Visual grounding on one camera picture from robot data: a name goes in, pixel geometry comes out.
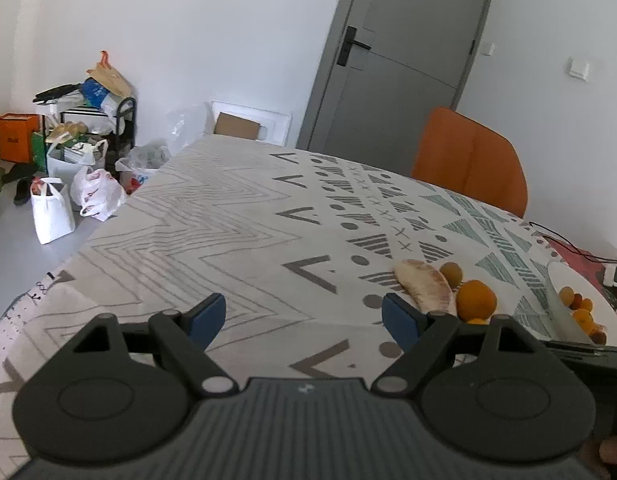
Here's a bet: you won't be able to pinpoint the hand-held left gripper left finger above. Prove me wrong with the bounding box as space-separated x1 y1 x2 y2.
71 293 239 397

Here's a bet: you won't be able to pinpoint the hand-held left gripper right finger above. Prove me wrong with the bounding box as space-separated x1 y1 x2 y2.
371 294 539 395

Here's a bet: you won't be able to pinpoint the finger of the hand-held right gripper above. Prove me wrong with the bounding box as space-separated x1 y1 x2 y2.
542 339 617 362

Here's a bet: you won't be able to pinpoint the medium orange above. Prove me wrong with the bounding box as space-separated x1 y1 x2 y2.
571 309 595 335

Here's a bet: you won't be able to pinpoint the pale pomelo segment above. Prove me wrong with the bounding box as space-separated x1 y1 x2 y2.
393 258 459 319

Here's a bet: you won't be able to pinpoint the white round plate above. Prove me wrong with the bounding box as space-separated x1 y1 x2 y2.
545 259 617 347

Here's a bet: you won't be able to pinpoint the large orange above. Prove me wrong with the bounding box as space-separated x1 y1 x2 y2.
456 280 498 322

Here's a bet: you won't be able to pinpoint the patterned white tablecloth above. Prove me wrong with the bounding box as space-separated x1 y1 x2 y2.
0 135 591 480

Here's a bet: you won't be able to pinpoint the orange printed mat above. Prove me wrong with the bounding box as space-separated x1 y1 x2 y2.
542 236 611 283

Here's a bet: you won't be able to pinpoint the white plastic bag with greens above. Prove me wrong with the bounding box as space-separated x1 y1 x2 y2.
115 144 172 195

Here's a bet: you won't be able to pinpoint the white plastic bag red print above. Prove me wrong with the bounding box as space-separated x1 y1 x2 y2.
70 165 128 222

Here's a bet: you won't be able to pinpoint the orange chair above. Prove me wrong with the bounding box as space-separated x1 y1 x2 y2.
411 106 529 219

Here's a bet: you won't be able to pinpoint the white paper bag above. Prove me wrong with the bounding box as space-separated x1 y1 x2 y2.
30 177 77 246

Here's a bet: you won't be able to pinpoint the cardboard box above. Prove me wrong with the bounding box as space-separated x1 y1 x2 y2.
214 112 262 141

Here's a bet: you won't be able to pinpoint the clear plastic bag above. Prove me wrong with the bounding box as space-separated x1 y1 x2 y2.
167 106 210 142

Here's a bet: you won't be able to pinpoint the black metal rack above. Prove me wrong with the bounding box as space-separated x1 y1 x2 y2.
35 95 138 187

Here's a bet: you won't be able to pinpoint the white tote bag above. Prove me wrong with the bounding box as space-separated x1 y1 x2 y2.
46 138 110 182

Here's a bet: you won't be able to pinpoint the black slippers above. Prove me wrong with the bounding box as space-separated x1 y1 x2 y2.
13 177 38 207

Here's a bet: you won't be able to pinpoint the green bag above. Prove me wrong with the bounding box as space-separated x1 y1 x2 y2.
31 130 50 172

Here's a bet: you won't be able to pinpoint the blue and white bag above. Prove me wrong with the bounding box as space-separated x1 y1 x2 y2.
79 77 120 112

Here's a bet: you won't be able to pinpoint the grey door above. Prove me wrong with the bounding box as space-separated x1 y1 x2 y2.
296 0 501 181

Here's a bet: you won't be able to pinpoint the orange box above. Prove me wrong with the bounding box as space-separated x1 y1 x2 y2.
0 113 42 164

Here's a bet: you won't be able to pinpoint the black flat item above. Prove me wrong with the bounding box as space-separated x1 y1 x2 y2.
34 83 85 104

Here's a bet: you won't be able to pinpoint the black cable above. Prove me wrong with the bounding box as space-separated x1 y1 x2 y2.
529 219 617 264

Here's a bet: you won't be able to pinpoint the beige bag with orange handle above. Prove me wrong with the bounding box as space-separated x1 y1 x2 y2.
85 50 134 99

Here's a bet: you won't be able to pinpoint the black door handle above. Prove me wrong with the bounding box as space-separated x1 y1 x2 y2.
337 25 372 67

